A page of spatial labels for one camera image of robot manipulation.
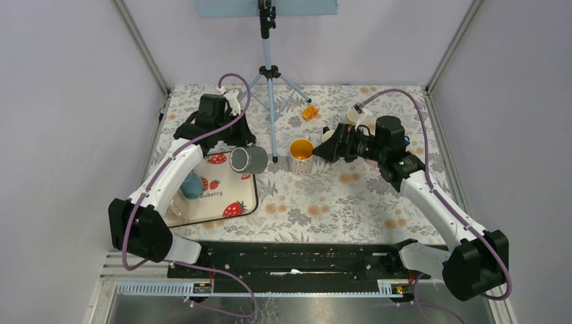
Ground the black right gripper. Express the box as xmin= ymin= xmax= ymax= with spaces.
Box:
xmin=311 ymin=124 xmax=386 ymax=163

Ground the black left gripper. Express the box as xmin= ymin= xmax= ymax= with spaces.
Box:
xmin=215 ymin=109 xmax=256 ymax=146

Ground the yellow mug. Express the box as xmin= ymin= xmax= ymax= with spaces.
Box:
xmin=345 ymin=107 xmax=376 ymax=129

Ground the floral mug orange inside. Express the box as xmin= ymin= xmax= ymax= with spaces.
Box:
xmin=289 ymin=138 xmax=314 ymax=176

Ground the grey mug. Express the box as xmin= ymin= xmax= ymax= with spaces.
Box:
xmin=229 ymin=146 xmax=268 ymax=174

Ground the blue mug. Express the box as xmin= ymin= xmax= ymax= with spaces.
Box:
xmin=179 ymin=172 xmax=205 ymax=199

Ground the black mug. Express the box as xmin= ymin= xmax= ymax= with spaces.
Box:
xmin=321 ymin=127 xmax=335 ymax=143

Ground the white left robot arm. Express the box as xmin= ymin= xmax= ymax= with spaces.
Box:
xmin=108 ymin=89 xmax=256 ymax=277

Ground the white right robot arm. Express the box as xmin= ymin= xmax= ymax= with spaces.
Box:
xmin=313 ymin=115 xmax=511 ymax=301

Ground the floral tablecloth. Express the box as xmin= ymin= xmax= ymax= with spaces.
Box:
xmin=149 ymin=85 xmax=449 ymax=244

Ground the small orange toy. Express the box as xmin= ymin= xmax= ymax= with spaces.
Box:
xmin=302 ymin=105 xmax=319 ymax=121

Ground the strawberry print tray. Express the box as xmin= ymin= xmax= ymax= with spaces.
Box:
xmin=164 ymin=152 xmax=258 ymax=227

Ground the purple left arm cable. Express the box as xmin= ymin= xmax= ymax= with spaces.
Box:
xmin=121 ymin=73 xmax=252 ymax=272

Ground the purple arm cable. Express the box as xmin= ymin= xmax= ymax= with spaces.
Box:
xmin=355 ymin=88 xmax=513 ymax=324
xmin=121 ymin=73 xmax=252 ymax=272

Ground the blue board on wall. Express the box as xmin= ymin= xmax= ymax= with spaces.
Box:
xmin=194 ymin=0 xmax=339 ymax=18

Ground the blue camera tripod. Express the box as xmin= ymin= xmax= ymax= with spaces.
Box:
xmin=249 ymin=0 xmax=312 ymax=163

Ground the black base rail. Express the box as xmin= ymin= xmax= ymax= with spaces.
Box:
xmin=167 ymin=241 xmax=415 ymax=294

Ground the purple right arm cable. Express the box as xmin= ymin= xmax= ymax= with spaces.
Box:
xmin=355 ymin=88 xmax=513 ymax=324

